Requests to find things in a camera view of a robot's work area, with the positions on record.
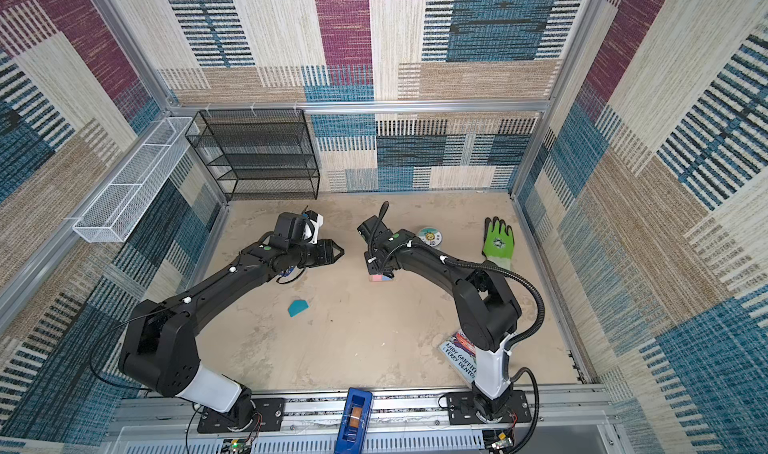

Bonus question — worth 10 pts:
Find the green black work glove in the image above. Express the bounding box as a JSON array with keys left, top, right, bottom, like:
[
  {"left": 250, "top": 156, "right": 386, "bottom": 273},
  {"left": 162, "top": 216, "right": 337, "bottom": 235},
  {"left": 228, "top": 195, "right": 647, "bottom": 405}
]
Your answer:
[{"left": 482, "top": 216, "right": 515, "bottom": 270}]

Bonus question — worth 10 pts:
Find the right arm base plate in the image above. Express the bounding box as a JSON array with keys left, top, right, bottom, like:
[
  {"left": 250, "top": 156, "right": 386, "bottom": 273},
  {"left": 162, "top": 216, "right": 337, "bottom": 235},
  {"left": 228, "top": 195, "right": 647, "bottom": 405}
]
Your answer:
[{"left": 438, "top": 390, "right": 534, "bottom": 425}]

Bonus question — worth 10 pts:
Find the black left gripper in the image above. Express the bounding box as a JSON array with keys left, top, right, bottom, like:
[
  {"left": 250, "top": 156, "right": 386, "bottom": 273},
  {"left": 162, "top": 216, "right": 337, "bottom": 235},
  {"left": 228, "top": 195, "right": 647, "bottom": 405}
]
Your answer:
[{"left": 289, "top": 238, "right": 345, "bottom": 268}]

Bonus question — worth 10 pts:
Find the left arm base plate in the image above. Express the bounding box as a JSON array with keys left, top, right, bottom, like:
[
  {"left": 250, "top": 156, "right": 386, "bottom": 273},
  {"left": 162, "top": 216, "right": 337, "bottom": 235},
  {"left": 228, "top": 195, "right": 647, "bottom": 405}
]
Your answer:
[{"left": 196, "top": 397, "right": 286, "bottom": 434}]

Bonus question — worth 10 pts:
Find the sunflower seed can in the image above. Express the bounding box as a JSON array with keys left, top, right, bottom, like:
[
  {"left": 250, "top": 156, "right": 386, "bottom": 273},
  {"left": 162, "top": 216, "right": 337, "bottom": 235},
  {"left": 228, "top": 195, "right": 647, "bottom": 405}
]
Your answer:
[{"left": 417, "top": 227, "right": 443, "bottom": 247}]

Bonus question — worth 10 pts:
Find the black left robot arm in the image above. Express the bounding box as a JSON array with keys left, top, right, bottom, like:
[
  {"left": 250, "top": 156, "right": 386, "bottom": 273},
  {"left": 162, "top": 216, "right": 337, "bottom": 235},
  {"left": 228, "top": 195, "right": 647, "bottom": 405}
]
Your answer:
[{"left": 118, "top": 211, "right": 344, "bottom": 424}]

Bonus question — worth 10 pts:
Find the white wire mesh basket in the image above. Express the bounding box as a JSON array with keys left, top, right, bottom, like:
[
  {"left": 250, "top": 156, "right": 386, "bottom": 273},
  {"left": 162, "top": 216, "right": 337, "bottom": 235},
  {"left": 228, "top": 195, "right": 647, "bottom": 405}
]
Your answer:
[{"left": 73, "top": 117, "right": 192, "bottom": 243}]

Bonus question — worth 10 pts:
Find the blue tool on rail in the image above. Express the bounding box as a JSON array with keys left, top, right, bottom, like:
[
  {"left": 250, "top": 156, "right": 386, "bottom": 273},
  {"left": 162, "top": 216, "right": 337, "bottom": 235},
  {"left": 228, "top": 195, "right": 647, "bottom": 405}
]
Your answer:
[{"left": 334, "top": 388, "right": 373, "bottom": 454}]

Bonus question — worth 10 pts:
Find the black wire mesh shelf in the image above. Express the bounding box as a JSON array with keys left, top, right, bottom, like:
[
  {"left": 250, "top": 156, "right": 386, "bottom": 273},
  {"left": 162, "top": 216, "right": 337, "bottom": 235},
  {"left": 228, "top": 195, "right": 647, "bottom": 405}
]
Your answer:
[{"left": 185, "top": 108, "right": 321, "bottom": 201}]

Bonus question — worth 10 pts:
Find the teal wood block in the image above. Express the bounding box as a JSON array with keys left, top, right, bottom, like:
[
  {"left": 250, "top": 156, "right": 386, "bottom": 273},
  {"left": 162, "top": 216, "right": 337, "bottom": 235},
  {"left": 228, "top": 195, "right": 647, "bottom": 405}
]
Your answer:
[{"left": 288, "top": 299, "right": 309, "bottom": 317}]

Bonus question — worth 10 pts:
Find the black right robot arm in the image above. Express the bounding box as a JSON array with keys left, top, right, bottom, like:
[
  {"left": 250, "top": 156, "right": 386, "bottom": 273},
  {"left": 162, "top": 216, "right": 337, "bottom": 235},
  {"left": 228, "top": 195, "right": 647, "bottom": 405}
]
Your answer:
[{"left": 358, "top": 216, "right": 522, "bottom": 400}]

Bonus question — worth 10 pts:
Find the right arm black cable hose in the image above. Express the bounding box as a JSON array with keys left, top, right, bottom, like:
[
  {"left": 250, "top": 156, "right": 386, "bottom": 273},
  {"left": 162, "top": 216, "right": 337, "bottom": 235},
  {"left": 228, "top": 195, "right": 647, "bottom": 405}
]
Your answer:
[{"left": 367, "top": 200, "right": 546, "bottom": 454}]

